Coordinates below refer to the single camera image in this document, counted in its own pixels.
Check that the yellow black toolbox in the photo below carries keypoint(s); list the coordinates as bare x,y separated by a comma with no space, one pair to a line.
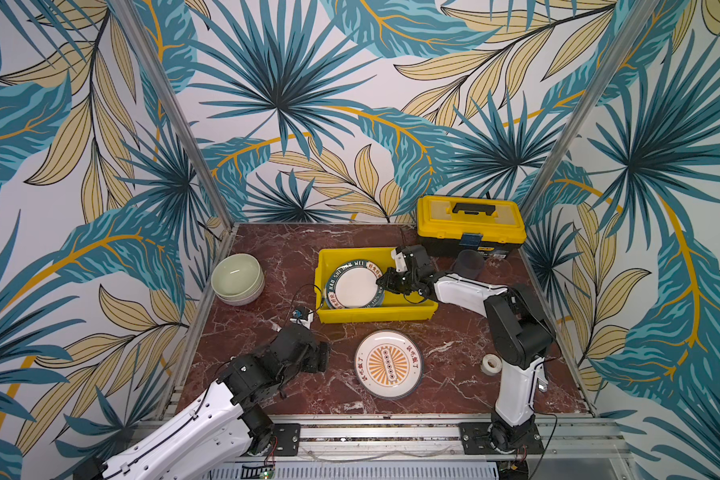
447,226

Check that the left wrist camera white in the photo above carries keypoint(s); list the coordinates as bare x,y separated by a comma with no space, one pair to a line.
302,316

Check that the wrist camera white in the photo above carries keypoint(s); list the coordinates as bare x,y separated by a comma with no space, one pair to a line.
400,261
302,316

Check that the metal base rail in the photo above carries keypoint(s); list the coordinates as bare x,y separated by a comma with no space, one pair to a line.
434,446

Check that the green rimmed white plate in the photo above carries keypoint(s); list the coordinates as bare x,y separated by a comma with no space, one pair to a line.
353,285

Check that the orange sunburst plate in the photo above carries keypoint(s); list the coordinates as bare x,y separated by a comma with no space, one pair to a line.
388,364

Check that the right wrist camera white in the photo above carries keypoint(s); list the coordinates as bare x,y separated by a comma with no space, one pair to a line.
400,261

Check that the green bowl top of stack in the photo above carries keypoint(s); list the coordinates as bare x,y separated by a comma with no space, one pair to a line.
236,275

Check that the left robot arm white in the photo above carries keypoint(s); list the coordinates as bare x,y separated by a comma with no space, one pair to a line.
226,421

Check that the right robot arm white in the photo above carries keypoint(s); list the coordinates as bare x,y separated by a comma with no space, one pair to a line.
521,335

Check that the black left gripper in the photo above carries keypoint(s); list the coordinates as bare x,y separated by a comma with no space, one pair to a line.
315,354

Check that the white tape roll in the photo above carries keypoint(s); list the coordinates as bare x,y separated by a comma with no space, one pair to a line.
491,364

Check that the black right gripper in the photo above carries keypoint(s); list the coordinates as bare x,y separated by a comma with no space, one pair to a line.
396,281

